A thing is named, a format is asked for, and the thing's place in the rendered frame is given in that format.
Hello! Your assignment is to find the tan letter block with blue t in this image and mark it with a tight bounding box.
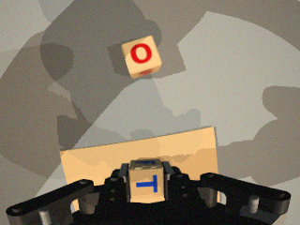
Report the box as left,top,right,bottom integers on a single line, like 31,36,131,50
128,158,164,200

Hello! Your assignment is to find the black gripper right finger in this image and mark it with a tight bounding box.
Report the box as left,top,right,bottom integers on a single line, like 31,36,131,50
161,161,291,225

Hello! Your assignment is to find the wooden letter o block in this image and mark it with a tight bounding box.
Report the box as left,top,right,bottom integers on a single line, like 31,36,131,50
121,35,162,79

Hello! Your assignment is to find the tan flat mat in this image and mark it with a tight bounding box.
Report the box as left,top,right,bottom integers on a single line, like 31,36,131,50
59,127,218,186

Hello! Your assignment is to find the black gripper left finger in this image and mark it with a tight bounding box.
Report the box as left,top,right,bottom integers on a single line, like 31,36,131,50
6,163,131,225

